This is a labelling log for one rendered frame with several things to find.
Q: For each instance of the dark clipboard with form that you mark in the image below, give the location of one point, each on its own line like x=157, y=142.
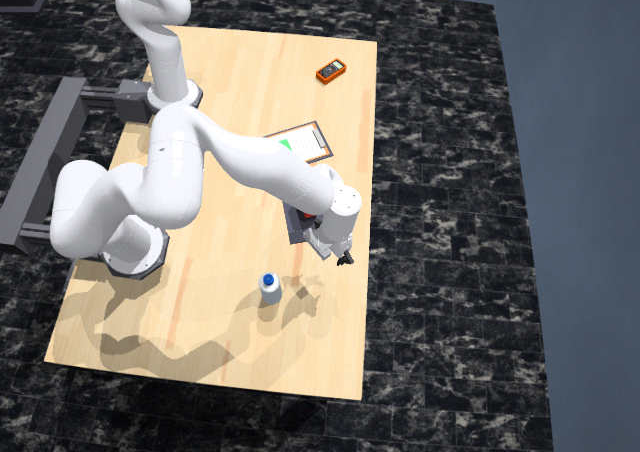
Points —
x=310, y=145

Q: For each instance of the white bottle with blue cap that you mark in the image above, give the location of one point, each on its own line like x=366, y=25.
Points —
x=271, y=287

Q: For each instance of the dark grey flat mat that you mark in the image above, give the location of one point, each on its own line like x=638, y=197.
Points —
x=296, y=224

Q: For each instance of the orange multimeter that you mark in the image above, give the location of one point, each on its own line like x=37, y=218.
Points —
x=331, y=71

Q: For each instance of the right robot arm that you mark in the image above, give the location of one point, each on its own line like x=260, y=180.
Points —
x=170, y=195

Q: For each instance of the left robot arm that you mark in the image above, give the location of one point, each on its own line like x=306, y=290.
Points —
x=146, y=18

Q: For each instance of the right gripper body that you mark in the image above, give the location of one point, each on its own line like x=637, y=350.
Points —
x=339, y=248

